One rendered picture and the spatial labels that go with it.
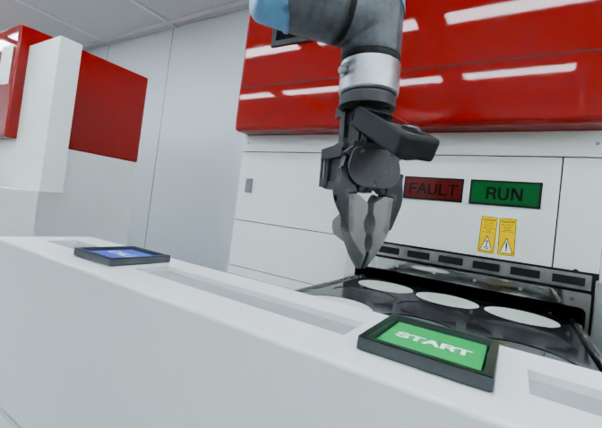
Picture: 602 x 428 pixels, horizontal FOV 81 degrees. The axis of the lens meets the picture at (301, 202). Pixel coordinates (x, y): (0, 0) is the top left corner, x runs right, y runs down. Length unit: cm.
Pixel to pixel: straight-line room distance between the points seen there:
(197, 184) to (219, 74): 103
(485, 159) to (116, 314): 68
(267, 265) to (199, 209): 242
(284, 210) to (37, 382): 68
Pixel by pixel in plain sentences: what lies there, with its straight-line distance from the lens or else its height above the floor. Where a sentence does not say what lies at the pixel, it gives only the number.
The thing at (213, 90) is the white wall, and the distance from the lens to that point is 350.
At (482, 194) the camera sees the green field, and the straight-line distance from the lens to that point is 77.
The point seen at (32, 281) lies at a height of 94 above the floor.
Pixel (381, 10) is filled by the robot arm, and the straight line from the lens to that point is 48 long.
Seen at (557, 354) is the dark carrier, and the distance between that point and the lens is 50.
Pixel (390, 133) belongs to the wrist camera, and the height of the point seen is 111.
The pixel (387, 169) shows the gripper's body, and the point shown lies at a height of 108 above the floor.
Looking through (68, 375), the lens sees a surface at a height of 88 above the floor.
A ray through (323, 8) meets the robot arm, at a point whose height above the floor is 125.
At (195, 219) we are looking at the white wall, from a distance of 336.
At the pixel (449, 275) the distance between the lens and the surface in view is 76.
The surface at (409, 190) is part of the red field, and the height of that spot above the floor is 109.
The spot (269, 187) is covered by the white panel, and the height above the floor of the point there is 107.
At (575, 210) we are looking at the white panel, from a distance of 77.
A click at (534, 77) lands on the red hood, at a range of 77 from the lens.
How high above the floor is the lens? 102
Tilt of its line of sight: 1 degrees up
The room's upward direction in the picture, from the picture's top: 7 degrees clockwise
